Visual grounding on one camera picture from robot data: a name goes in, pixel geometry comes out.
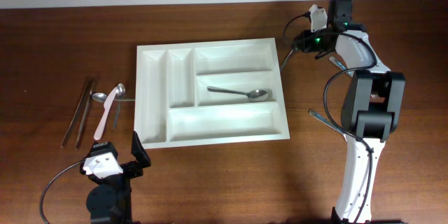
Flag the white plastic cutlery tray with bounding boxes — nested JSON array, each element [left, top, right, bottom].
[[134, 38, 290, 149]]

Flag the right black cable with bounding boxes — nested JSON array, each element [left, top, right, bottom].
[[281, 11, 379, 224]]

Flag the left black cable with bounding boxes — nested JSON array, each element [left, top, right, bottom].
[[38, 160, 87, 224]]

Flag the large steel spoon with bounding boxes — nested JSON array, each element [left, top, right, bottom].
[[207, 86, 269, 102], [279, 50, 296, 71]]

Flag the black cable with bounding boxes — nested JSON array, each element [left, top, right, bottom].
[[281, 11, 379, 224], [38, 160, 87, 224]]

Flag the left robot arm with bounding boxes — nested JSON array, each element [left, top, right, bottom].
[[80, 132, 151, 223]]

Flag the steel fork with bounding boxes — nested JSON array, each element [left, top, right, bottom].
[[308, 109, 347, 141], [328, 56, 353, 77]]

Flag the small steel teaspoon lying sideways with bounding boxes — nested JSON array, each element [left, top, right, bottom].
[[92, 92, 135, 103]]

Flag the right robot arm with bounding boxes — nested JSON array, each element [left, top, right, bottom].
[[291, 0, 405, 223]]

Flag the small steel teaspoon upright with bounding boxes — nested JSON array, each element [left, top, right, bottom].
[[113, 83, 126, 129]]

